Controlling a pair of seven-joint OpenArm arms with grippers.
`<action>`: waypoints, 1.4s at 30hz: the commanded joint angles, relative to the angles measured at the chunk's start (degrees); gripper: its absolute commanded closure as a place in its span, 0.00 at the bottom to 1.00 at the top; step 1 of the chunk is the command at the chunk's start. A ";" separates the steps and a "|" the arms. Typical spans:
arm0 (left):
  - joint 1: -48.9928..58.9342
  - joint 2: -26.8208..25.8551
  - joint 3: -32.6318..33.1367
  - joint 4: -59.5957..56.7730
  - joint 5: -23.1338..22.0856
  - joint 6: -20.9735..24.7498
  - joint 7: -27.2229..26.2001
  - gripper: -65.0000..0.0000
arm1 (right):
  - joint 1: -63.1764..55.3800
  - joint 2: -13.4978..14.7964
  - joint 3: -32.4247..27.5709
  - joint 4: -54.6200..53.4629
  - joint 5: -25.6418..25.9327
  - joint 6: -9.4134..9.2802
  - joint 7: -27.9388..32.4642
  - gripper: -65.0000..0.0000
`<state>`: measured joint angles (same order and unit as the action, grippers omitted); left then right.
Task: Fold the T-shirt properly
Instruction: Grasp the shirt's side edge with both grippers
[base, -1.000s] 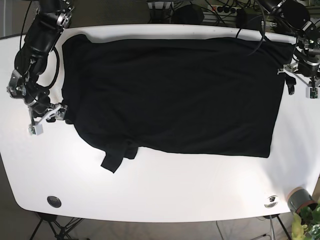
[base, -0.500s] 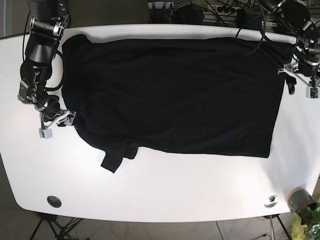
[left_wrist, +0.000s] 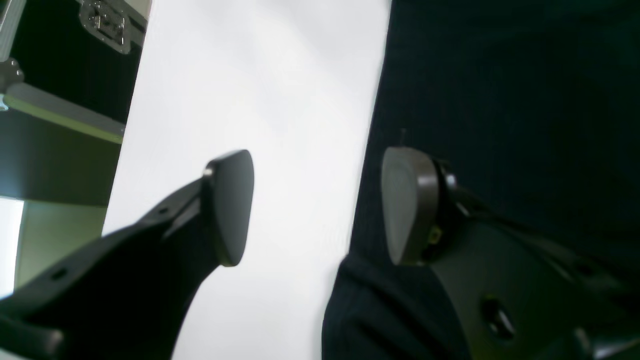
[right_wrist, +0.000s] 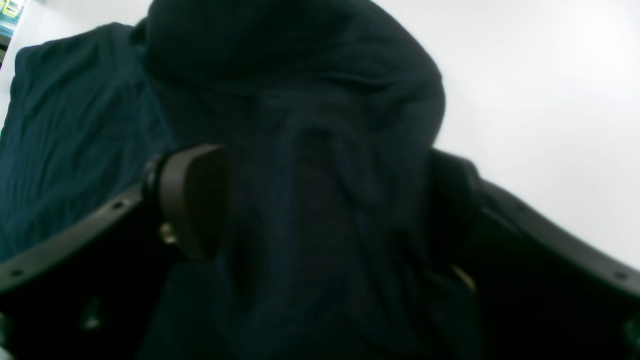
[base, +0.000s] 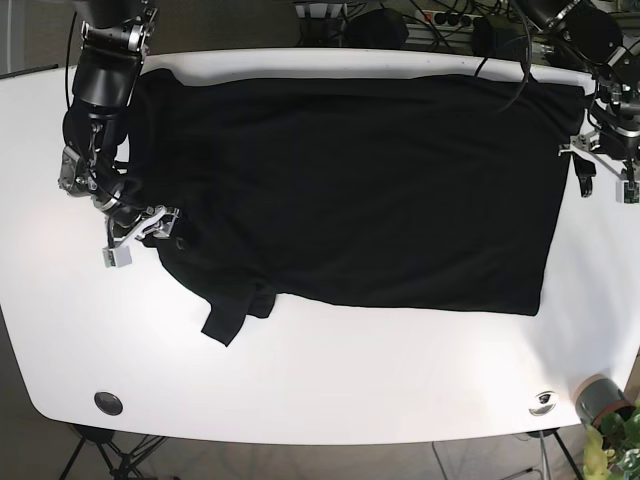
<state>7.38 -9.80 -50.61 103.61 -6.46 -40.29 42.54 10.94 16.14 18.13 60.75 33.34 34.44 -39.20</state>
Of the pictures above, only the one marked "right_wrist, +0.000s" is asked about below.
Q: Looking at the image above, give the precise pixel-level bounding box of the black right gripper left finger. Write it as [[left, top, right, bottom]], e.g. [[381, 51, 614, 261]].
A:
[[0, 144, 228, 360]]

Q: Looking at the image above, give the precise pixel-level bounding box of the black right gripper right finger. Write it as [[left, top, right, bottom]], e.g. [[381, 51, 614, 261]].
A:
[[427, 150, 640, 360]]

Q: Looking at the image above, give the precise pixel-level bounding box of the black T-shirt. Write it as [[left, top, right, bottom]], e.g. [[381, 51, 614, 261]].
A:
[[1, 0, 483, 360]]

